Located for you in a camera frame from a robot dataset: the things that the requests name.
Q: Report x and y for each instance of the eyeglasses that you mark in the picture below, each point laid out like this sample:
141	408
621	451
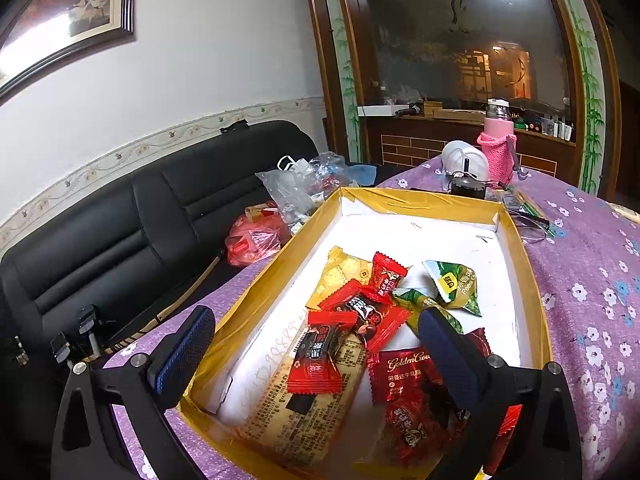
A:
532	229

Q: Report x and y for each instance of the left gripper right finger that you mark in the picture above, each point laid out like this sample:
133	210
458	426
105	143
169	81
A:
545	443

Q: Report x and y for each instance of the red cartoon candy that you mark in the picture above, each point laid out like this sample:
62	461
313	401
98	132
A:
415	431
386	274

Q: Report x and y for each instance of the small black device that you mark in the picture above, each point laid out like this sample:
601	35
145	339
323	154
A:
463	183

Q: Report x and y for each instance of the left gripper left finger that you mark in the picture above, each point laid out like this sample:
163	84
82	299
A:
87	443

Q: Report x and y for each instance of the cream remote control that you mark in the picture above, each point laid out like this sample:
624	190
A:
627	213

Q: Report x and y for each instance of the white round lidded container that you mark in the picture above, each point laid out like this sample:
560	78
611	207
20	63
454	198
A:
459	156

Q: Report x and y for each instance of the pink sleeved glass bottle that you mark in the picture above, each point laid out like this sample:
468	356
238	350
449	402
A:
498	141

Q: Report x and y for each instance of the red black candy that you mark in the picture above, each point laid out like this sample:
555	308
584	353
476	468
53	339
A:
378	318
314	370

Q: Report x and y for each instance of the yellow saltine cracker pack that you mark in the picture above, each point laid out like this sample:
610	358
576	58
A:
305	399

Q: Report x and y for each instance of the green pea snack packet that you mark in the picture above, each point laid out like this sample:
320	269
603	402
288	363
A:
456	285

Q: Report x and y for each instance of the purple floral tablecloth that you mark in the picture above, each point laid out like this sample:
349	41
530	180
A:
587	271

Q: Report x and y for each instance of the round biscuit green pack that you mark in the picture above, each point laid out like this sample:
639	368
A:
518	201

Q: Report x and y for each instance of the yellow taped white box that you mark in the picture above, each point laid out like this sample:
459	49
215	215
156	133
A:
237	398

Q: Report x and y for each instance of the framed wall picture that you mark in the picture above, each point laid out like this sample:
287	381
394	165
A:
40	35

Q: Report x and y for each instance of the yellow sandwich cracker pack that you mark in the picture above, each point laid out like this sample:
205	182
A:
339	269

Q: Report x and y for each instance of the red plastic bag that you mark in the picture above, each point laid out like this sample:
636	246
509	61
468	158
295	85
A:
258	233

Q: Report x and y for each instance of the dark red chocolate bar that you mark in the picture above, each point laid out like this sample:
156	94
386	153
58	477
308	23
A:
505	432
407	375

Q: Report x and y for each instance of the clear plastic bag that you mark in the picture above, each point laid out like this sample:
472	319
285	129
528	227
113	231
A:
300	186

